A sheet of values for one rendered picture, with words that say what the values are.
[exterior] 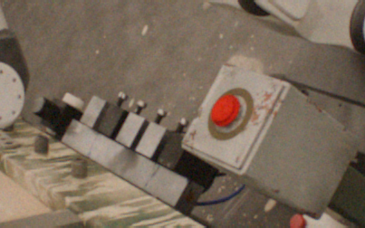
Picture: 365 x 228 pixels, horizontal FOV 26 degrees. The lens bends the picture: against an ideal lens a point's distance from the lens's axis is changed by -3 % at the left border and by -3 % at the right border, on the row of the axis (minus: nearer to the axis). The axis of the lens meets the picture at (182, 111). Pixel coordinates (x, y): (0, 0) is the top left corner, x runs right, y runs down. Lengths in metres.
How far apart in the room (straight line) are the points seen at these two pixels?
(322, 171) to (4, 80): 0.40
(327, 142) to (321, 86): 0.95
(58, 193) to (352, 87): 0.91
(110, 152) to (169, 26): 1.37
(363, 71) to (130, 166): 0.74
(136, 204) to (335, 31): 0.73
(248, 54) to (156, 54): 0.42
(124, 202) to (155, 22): 1.70
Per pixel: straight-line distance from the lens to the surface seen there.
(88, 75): 2.94
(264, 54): 2.35
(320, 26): 1.67
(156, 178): 1.28
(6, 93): 0.94
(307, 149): 0.96
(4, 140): 1.39
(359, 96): 1.85
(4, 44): 0.96
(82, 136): 1.47
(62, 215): 1.12
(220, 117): 0.93
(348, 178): 1.09
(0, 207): 1.21
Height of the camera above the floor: 1.56
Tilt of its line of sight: 39 degrees down
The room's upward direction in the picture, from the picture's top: 58 degrees counter-clockwise
